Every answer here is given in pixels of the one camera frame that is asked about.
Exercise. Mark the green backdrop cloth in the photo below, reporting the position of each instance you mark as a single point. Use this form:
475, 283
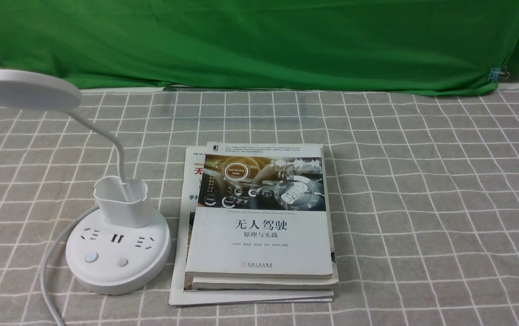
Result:
425, 47

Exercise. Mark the blue binder clip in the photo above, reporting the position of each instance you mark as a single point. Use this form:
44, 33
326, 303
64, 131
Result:
498, 74

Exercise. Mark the bottom thin white magazine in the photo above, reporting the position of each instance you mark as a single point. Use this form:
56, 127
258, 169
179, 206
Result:
179, 295

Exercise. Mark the top self-driving book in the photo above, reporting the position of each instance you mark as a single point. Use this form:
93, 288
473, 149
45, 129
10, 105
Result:
259, 235

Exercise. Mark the grey checked tablecloth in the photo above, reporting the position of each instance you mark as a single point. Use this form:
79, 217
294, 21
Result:
424, 200

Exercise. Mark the middle white book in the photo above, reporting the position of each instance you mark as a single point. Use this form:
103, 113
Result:
268, 284

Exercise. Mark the white desk lamp with sockets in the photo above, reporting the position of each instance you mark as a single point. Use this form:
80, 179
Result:
123, 243

